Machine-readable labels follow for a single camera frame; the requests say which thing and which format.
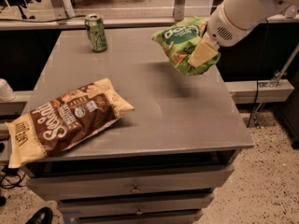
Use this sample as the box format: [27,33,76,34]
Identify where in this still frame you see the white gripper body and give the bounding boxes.
[206,5,243,48]

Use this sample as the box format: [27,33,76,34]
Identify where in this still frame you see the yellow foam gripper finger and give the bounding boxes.
[188,35,219,68]

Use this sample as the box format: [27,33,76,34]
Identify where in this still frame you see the green rice chip bag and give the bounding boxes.
[151,17,221,76]

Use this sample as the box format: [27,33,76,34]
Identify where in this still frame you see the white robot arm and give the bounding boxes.
[188,0,299,68]

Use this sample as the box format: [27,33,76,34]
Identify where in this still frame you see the green soda can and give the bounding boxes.
[84,14,107,52]

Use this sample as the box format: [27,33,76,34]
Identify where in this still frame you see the brown and yellow snack bag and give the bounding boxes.
[7,78,134,169]

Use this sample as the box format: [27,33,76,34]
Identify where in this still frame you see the grey drawer cabinet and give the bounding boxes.
[26,28,253,224]

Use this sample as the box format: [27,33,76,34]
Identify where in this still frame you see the white cylindrical object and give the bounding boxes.
[0,78,16,102]

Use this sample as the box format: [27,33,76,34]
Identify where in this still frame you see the black shoe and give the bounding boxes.
[25,207,53,224]

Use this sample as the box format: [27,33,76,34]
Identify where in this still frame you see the grey metal rail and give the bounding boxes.
[0,12,299,32]

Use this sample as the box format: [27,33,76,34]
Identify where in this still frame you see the black floor cables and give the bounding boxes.
[0,163,27,191]

